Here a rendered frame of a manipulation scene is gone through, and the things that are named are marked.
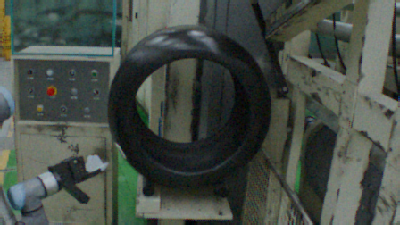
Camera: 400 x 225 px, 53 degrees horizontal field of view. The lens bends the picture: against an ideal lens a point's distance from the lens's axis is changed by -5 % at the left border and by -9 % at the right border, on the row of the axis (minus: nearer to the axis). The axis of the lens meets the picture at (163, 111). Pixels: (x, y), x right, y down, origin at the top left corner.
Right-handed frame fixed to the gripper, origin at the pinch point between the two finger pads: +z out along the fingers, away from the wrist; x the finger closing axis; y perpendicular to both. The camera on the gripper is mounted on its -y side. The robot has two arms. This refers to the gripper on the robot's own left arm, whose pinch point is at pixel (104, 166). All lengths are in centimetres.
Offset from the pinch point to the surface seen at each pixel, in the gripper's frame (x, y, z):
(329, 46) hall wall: 493, -51, 1082
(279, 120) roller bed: -18, -8, 77
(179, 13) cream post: 0, 46, 54
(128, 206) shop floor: 149, -68, 88
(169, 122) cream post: 16.6, 3.0, 45.5
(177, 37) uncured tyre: -23, 35, 28
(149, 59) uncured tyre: -16.9, 31.0, 18.6
